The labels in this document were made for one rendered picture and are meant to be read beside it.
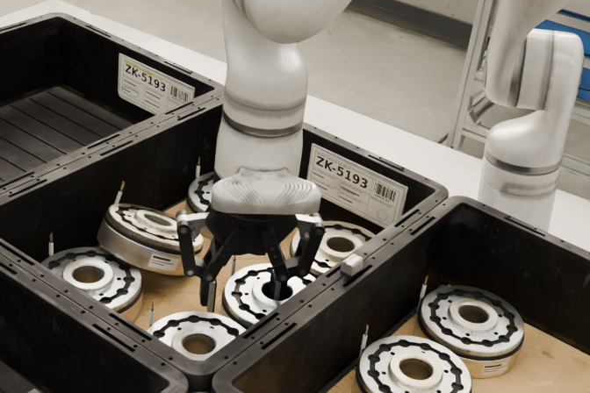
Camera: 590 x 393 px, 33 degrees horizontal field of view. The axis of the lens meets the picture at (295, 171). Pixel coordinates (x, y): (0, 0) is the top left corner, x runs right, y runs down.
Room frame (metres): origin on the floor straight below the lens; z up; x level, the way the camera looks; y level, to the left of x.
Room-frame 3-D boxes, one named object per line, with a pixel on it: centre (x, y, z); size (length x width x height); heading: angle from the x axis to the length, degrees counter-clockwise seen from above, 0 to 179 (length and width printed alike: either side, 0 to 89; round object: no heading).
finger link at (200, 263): (0.75, 0.08, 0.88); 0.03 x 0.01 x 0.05; 103
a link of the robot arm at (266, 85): (0.77, 0.04, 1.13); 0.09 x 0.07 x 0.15; 27
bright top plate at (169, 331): (0.68, 0.06, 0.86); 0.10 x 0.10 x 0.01
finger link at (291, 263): (0.77, -0.01, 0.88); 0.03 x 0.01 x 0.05; 103
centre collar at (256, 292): (0.77, 0.00, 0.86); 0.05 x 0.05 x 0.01
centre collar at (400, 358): (0.69, -0.13, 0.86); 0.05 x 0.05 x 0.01
